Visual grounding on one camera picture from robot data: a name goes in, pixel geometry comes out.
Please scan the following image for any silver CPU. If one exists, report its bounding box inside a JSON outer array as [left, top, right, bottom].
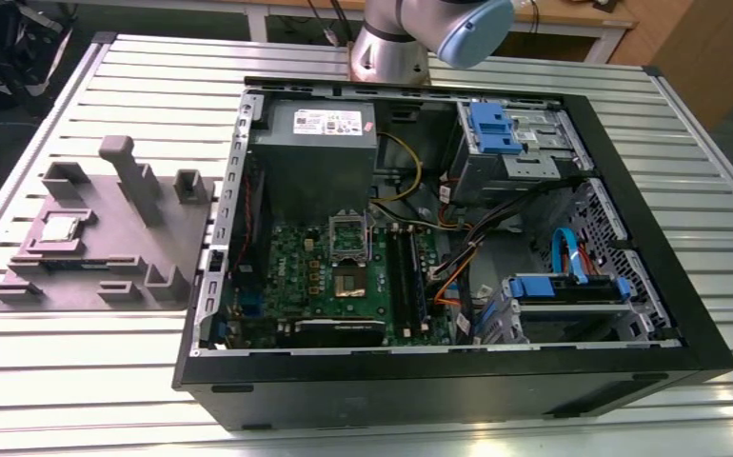
[[38, 212, 86, 245]]

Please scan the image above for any metal socket cover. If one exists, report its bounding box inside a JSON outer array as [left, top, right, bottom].
[[326, 208, 373, 265]]

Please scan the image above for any green motherboard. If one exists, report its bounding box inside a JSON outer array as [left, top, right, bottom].
[[219, 219, 465, 349]]

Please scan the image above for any black RAM slot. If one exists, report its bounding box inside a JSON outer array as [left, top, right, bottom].
[[401, 228, 422, 335], [382, 226, 405, 334], [392, 227, 413, 334]]

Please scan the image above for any grey power supply unit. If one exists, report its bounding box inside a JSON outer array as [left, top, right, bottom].
[[247, 98, 380, 226]]

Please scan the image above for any blue RAM stick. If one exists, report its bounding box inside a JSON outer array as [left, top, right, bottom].
[[409, 228, 434, 335]]

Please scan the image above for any black graphics card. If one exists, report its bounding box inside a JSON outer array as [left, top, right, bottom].
[[274, 314, 389, 348]]

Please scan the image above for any blue board connector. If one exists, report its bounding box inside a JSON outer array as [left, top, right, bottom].
[[239, 290, 263, 319]]

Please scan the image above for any blue plastic drive latch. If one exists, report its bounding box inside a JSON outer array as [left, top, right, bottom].
[[468, 102, 528, 156]]

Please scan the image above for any metal drive cage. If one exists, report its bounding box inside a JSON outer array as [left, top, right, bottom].
[[450, 98, 596, 207]]

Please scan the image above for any hard disk in blue carrier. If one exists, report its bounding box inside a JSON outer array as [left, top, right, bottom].
[[505, 273, 633, 306]]

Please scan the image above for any black PC case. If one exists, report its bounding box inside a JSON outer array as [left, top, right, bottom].
[[170, 74, 733, 433]]

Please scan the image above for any grey parts rack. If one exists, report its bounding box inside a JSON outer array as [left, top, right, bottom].
[[0, 134, 223, 314]]

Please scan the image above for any dark RAM stick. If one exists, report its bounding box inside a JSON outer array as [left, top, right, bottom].
[[38, 259, 114, 273]]

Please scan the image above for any wooden desk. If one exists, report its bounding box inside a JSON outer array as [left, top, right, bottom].
[[497, 0, 640, 66]]

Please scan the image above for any wooden cabinet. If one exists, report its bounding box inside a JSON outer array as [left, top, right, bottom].
[[609, 0, 733, 132]]

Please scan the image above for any mixed colour wire bundle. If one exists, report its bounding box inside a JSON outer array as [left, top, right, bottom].
[[374, 209, 472, 235]]

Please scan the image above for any yellow wire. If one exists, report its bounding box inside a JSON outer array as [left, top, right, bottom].
[[368, 130, 425, 206]]

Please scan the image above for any orange wire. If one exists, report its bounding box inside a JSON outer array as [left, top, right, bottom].
[[432, 280, 468, 307]]

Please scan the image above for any black wire bundle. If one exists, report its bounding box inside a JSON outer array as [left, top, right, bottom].
[[453, 174, 603, 253]]

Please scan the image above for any blue flat wire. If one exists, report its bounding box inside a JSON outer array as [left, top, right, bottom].
[[470, 292, 508, 345]]

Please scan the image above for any blue SATA wire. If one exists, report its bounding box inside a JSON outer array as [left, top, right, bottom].
[[548, 227, 596, 287]]

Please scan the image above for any red SATA wire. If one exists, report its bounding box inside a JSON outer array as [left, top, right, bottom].
[[565, 242, 595, 283]]

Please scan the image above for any white desk frame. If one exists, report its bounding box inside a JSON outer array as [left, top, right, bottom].
[[237, 0, 370, 47]]

